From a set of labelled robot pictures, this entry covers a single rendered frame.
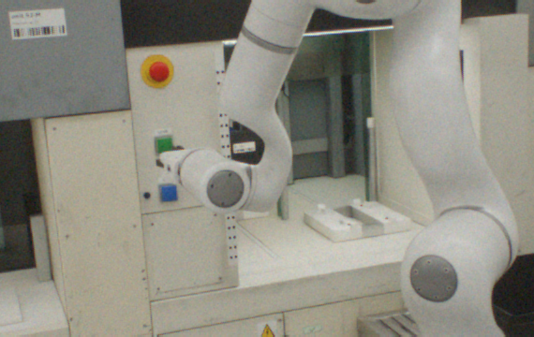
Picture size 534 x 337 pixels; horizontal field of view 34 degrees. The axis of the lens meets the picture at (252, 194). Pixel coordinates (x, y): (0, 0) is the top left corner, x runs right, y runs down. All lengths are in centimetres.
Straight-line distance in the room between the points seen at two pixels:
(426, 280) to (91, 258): 85
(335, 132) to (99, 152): 122
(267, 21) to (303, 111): 157
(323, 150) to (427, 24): 166
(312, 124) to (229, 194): 151
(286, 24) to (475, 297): 47
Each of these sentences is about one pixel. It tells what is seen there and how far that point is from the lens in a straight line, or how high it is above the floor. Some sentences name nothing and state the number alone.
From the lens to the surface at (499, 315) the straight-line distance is 161.
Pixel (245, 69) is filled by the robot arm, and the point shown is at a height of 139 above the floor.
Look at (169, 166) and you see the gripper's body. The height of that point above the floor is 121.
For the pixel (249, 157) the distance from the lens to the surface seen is 240.
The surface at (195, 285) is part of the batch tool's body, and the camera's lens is 190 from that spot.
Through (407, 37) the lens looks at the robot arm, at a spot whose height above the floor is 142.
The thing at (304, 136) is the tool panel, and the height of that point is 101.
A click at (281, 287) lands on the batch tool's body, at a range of 195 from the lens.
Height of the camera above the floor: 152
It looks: 14 degrees down
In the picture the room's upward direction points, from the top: 4 degrees counter-clockwise
